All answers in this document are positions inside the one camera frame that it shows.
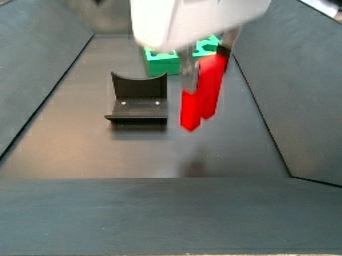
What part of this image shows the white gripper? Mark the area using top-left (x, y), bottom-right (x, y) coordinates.
top-left (129, 0), bottom-right (271, 93)

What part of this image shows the red double-square block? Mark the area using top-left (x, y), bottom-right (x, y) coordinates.
top-left (179, 54), bottom-right (228, 132)

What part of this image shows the green shape-sorting board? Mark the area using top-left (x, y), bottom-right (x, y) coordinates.
top-left (141, 35), bottom-right (219, 77)

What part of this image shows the black curved holder bracket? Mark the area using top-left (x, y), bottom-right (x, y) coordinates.
top-left (104, 72), bottom-right (168, 121)

